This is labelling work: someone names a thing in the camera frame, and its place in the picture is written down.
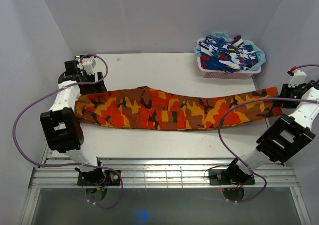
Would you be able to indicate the aluminium frame rail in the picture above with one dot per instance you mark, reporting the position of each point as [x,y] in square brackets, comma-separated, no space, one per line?
[170,173]

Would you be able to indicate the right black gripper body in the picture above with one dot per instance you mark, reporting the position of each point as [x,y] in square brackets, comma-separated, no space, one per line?
[291,92]

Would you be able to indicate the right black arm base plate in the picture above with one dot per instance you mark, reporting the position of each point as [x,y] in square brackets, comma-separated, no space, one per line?
[224,177]

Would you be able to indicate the pink plastic laundry basket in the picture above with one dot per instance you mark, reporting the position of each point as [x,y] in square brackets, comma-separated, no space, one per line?
[207,73]

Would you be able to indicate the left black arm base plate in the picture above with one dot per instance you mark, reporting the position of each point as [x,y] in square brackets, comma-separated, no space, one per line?
[112,177]

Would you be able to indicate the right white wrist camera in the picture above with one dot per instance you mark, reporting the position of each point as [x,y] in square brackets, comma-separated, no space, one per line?
[297,77]

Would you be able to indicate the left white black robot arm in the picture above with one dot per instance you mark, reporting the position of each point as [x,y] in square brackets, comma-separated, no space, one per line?
[60,125]

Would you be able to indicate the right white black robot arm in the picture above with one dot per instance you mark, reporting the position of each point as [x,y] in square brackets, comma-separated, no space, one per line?
[286,137]

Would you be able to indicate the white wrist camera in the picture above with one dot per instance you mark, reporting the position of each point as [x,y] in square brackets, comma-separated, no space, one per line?
[297,77]
[87,65]

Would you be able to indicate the blue label sticker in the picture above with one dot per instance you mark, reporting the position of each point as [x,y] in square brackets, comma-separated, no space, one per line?
[85,56]

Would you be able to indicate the light blue garment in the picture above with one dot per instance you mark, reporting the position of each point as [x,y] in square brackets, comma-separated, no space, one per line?
[260,55]

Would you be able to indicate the blue white red patterned garment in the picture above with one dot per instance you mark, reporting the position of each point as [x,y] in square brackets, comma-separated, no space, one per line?
[224,54]

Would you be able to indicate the orange camouflage trousers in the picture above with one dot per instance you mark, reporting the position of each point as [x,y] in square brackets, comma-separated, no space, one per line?
[148,108]

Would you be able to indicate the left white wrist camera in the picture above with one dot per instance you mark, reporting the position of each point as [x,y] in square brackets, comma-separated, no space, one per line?
[87,65]

